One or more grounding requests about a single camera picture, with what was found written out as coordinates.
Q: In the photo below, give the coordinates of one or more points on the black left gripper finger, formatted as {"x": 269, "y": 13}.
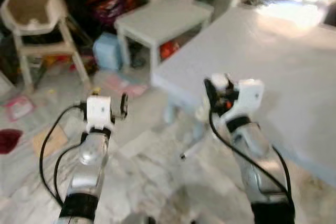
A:
{"x": 124, "y": 106}

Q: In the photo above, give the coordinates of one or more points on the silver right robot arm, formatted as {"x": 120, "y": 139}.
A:
{"x": 252, "y": 150}

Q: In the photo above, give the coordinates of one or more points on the pink flat paper sheet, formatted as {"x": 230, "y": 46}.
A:
{"x": 123, "y": 86}

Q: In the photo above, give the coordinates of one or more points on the white metal rod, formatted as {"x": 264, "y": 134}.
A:
{"x": 193, "y": 145}

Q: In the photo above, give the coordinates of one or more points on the light blue box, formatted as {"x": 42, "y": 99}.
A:
{"x": 107, "y": 51}

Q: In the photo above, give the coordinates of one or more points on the large grey table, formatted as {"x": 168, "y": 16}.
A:
{"x": 273, "y": 66}

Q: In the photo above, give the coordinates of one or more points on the red package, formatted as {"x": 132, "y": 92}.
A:
{"x": 169, "y": 50}

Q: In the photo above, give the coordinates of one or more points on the small brown cardboard piece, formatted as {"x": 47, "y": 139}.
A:
{"x": 50, "y": 140}

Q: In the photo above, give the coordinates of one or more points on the small white table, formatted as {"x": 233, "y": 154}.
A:
{"x": 163, "y": 17}

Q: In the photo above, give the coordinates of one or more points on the pink square paper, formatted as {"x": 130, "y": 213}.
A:
{"x": 18, "y": 108}

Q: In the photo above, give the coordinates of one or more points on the dark red cloth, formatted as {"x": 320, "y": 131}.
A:
{"x": 9, "y": 141}

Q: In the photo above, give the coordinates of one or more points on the white wooden high chair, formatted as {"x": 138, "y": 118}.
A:
{"x": 34, "y": 22}

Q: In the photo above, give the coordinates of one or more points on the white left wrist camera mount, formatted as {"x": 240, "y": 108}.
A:
{"x": 98, "y": 109}

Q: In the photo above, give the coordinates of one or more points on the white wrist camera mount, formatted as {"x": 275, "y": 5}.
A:
{"x": 249, "y": 95}
{"x": 98, "y": 109}

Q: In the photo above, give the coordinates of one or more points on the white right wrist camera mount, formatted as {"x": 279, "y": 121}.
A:
{"x": 249, "y": 95}

